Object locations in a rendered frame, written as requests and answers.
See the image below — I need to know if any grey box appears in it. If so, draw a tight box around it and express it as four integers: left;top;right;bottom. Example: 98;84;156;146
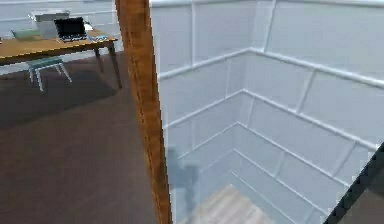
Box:
31;10;72;40

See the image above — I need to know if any brown wooden door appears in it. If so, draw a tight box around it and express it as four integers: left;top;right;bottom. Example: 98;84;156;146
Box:
114;0;174;224

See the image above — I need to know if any teal seat white chair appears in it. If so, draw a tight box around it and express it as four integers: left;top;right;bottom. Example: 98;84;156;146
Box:
25;56;73;92

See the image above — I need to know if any brown wooden desk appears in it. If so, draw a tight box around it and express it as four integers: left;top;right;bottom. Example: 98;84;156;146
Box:
0;29;124;90

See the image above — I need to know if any black laptop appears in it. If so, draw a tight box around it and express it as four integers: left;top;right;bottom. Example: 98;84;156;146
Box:
54;16;89;43

